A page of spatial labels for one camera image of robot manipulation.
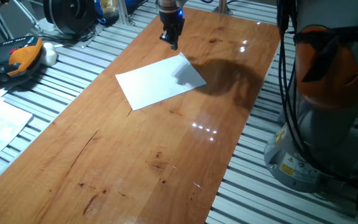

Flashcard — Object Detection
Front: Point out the blue object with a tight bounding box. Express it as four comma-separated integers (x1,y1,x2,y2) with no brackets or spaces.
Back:
93,0,104,25

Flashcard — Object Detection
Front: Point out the black and orange teach pendant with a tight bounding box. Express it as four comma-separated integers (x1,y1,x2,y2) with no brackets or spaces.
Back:
0,35,44,83

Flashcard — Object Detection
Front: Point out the metal post with base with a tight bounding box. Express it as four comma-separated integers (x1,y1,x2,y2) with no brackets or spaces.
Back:
212,0,233,16

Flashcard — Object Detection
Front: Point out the white paper sheet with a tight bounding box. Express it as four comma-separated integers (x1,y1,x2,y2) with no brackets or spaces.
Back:
115,52,207,111

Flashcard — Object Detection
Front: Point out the black round device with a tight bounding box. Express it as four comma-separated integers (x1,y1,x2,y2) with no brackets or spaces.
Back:
43,0,99,35

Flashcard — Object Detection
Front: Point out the black strap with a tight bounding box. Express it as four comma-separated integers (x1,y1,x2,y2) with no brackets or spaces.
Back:
293,25,358,83

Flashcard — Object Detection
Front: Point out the wooden board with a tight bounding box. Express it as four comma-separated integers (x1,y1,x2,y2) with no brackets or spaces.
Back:
0,4,282,224

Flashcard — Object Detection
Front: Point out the blue container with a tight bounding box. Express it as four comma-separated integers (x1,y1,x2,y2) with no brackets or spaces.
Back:
125,0,145,14

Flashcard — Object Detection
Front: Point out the white rounded object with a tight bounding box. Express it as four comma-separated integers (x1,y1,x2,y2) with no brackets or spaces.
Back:
40,42,58,67

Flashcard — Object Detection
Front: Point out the jar with yellow content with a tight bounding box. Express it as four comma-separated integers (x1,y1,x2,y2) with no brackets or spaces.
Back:
99,0,120,26

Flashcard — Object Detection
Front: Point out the aluminium profile post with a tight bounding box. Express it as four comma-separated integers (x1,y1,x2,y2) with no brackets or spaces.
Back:
116,0,135,26

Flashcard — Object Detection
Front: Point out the black cable bundle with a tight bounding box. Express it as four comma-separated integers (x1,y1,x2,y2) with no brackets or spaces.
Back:
275,0,358,184

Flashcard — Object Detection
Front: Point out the printed paper document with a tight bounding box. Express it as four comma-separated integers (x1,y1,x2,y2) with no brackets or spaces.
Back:
0,90,33,171

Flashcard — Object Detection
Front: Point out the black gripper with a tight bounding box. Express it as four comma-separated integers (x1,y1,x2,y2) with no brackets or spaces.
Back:
158,8,185,51

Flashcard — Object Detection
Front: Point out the grey flat base plate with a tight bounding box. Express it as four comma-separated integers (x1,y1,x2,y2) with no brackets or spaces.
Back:
29,17,106,49

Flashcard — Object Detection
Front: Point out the thin metal rod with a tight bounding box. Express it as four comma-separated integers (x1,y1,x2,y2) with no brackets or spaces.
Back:
12,0,40,27

